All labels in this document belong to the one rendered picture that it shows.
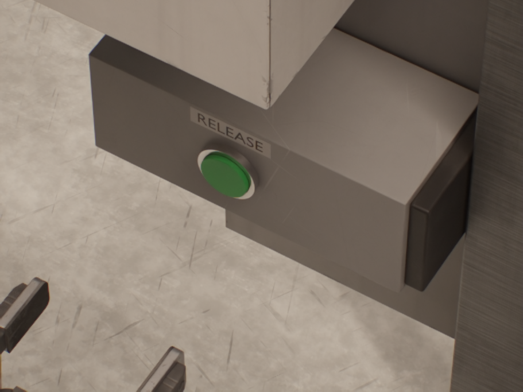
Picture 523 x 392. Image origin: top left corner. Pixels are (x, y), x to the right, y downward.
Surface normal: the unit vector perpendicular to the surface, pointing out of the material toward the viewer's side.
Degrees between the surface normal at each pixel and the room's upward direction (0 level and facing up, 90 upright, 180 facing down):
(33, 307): 90
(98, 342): 0
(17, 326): 90
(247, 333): 0
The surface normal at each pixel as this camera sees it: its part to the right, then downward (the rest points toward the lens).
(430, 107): 0.00, -0.61
